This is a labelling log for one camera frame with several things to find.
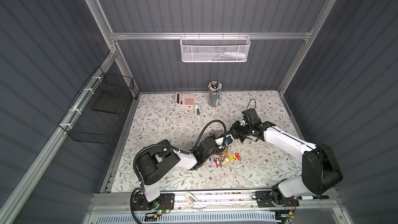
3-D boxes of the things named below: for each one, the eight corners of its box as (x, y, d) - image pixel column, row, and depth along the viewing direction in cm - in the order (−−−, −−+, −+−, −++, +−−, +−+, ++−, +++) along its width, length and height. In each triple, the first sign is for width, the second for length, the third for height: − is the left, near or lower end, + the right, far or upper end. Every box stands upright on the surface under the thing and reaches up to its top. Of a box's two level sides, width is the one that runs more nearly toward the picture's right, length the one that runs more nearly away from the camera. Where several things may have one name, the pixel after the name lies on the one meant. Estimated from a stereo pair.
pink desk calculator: (175, 106, 115) (174, 102, 112) (176, 96, 121) (176, 92, 118) (194, 106, 115) (194, 102, 112) (194, 96, 121) (194, 92, 118)
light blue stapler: (194, 116, 109) (194, 113, 106) (195, 106, 114) (195, 103, 112) (202, 116, 109) (202, 113, 106) (202, 106, 114) (202, 103, 112)
